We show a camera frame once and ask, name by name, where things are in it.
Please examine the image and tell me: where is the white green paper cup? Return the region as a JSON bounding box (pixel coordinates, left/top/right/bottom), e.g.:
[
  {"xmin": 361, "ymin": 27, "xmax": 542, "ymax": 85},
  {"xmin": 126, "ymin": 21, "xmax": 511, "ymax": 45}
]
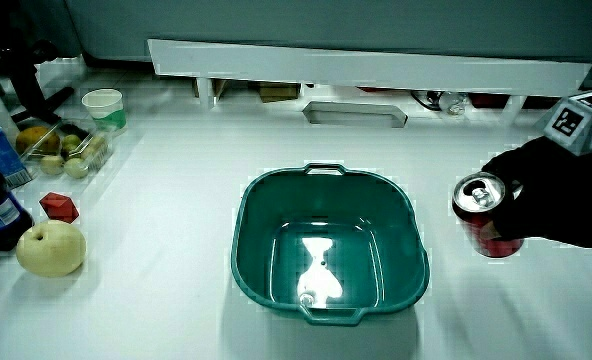
[{"xmin": 81, "ymin": 88, "xmax": 128, "ymax": 133}]

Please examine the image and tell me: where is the red cola can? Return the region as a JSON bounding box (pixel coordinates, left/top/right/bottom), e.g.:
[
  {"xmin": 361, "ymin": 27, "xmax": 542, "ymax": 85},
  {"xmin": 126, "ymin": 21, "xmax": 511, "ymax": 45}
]
[{"xmin": 450, "ymin": 171, "xmax": 526, "ymax": 259}]

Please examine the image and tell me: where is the yellow apple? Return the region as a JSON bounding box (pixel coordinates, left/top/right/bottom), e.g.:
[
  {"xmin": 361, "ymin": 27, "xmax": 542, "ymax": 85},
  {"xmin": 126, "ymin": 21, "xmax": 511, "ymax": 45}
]
[{"xmin": 15, "ymin": 219, "xmax": 88, "ymax": 279}]

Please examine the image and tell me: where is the red faceted block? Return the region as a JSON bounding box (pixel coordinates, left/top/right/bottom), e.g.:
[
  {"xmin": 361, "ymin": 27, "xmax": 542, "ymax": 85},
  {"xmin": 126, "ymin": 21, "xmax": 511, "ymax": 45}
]
[{"xmin": 39, "ymin": 191, "xmax": 81, "ymax": 224}]

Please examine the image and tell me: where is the clear glass jar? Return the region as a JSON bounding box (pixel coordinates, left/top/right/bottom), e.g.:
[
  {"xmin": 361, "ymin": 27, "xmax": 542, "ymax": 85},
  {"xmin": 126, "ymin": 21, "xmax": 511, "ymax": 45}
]
[{"xmin": 438, "ymin": 91, "xmax": 470, "ymax": 117}]

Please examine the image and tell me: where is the clear plastic fruit tray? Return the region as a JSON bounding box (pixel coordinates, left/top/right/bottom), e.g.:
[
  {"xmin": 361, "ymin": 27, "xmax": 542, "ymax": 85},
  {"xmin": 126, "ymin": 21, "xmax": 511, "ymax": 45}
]
[{"xmin": 14, "ymin": 118, "xmax": 115, "ymax": 175}]

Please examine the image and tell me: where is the green plastic basin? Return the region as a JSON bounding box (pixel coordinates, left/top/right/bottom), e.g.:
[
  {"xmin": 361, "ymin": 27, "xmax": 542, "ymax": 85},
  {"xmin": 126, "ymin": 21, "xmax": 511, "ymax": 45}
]
[{"xmin": 230, "ymin": 162, "xmax": 431, "ymax": 327}]

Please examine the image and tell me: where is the black camera stand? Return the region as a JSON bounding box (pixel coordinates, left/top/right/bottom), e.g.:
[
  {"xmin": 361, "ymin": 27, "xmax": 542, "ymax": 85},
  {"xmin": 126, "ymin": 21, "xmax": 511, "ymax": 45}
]
[{"xmin": 0, "ymin": 38, "xmax": 76, "ymax": 126}]

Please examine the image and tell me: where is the person's right hand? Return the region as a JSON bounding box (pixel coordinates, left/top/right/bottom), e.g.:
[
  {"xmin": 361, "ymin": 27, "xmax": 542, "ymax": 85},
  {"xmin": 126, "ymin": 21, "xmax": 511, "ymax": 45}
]
[{"xmin": 480, "ymin": 89, "xmax": 592, "ymax": 250}]

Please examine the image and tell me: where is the grey handle bracket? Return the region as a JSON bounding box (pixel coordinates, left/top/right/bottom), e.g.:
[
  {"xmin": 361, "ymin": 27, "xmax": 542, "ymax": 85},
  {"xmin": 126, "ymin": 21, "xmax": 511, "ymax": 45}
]
[{"xmin": 302, "ymin": 100, "xmax": 409, "ymax": 129}]

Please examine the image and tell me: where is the brown cardboard box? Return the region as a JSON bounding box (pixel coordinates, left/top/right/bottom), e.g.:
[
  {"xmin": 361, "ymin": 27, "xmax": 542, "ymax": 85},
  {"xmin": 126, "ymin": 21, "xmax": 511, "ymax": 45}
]
[{"xmin": 257, "ymin": 82, "xmax": 302, "ymax": 104}]

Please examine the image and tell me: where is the orange mango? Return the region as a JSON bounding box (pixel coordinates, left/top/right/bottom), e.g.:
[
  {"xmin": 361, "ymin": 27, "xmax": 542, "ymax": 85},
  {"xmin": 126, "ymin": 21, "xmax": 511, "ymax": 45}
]
[{"xmin": 15, "ymin": 125, "xmax": 62, "ymax": 156}]

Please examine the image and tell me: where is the red box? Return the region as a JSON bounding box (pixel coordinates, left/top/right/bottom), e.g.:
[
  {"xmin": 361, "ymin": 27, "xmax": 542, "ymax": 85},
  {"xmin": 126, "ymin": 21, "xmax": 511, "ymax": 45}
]
[{"xmin": 468, "ymin": 92, "xmax": 510, "ymax": 110}]

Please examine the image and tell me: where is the white shelf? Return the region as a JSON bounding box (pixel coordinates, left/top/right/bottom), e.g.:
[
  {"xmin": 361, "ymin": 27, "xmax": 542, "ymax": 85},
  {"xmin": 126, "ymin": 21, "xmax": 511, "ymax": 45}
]
[{"xmin": 147, "ymin": 38, "xmax": 592, "ymax": 126}]

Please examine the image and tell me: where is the white desk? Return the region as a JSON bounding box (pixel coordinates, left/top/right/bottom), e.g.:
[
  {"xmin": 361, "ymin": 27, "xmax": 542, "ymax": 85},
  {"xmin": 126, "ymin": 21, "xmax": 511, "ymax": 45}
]
[{"xmin": 0, "ymin": 54, "xmax": 592, "ymax": 360}]

